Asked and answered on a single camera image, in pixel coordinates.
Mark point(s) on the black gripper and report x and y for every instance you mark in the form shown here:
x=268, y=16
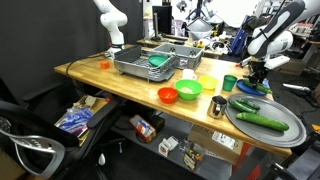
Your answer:
x=259, y=68

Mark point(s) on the small green cucumber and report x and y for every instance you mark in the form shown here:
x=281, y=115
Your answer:
x=265, y=89

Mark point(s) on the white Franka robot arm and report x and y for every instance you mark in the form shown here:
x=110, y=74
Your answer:
x=113, y=20

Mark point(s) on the blue plate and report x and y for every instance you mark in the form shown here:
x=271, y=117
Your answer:
x=246, y=89

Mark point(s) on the short green cucumber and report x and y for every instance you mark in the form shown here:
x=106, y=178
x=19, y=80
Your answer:
x=240, y=107
x=252, y=104

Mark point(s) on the long green cucumber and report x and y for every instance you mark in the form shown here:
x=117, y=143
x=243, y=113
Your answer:
x=263, y=121

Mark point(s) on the round grey tray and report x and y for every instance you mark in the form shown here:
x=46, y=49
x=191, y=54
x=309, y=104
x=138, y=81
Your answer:
x=266, y=137

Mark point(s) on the green plate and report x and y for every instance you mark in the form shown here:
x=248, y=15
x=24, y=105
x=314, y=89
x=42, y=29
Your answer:
x=157, y=60

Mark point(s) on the green plastic cup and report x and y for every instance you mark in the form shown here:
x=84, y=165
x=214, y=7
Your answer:
x=229, y=83

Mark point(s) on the yellow plastic bowl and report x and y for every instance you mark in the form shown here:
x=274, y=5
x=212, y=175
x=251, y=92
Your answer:
x=208, y=83

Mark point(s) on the stainless steel pitcher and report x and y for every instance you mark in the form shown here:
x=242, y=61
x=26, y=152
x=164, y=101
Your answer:
x=216, y=108

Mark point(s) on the white plastic cup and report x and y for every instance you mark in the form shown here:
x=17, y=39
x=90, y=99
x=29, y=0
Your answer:
x=188, y=75

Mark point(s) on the green plastic bowl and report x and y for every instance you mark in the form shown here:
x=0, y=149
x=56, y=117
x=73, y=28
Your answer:
x=188, y=96

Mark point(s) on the white food pieces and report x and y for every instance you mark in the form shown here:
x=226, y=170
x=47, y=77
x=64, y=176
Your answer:
x=186, y=90

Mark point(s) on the grey plastic bin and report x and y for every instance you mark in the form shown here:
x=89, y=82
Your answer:
x=190, y=55

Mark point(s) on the labelled brown cardboard box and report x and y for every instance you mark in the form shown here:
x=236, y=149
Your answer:
x=216, y=143

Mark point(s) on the silver metal hopper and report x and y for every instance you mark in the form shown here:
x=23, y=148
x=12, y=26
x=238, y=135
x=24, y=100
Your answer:
x=199, y=29

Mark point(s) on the red cabinet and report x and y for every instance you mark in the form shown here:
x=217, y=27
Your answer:
x=248, y=163

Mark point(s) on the orange plastic bowl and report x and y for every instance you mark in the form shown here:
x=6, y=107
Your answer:
x=167, y=96

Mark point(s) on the clear plastic container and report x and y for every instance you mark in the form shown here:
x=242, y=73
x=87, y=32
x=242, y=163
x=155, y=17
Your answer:
x=191, y=155

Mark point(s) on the small white box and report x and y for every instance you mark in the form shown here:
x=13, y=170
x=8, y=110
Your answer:
x=168, y=146

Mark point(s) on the black computer monitor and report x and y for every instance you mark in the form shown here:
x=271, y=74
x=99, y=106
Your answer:
x=162, y=18

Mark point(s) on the orange product box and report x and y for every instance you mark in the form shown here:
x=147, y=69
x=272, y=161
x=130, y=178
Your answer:
x=143, y=128

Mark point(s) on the grey dish rack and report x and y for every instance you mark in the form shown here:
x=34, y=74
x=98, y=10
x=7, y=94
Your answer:
x=133, y=68

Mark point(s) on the small orange block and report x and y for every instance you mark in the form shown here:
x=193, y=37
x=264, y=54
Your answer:
x=105, y=65

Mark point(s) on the open cardboard box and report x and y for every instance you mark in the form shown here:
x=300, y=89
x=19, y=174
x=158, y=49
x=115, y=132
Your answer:
x=96, y=103

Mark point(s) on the blue plastic bag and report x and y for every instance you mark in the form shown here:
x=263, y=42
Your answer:
x=75, y=120

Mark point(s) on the black curtain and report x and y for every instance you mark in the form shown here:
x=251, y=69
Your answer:
x=50, y=33

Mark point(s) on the black office chair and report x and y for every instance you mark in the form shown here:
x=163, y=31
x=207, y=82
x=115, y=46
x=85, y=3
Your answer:
x=30, y=143

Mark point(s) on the blue frame object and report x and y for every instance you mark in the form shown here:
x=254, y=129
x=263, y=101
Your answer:
x=239, y=38

